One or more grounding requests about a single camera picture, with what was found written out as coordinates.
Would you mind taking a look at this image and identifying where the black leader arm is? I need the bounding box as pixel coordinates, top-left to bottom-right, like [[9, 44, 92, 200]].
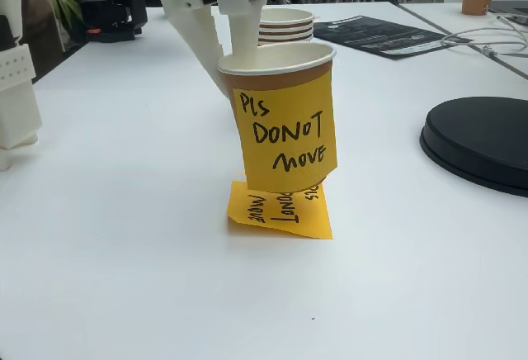
[[80, 0, 149, 43]]

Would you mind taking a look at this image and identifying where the yellow handwritten sticky note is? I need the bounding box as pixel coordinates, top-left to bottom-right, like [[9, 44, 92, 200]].
[[225, 180, 333, 240], [233, 71, 338, 191]]

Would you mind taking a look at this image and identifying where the green plant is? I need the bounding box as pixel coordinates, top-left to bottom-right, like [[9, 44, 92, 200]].
[[35, 0, 83, 37]]

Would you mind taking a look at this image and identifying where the black printed leaflet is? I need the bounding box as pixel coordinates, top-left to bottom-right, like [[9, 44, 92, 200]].
[[313, 15, 475, 62]]

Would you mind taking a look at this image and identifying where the black round disc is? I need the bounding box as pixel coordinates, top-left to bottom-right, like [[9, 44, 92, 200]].
[[419, 95, 528, 199]]

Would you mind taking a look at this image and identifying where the dark flat device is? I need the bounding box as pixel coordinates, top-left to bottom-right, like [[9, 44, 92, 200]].
[[488, 0, 528, 17]]

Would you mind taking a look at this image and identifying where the white cable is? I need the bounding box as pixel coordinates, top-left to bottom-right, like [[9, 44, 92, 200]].
[[440, 15, 528, 56]]

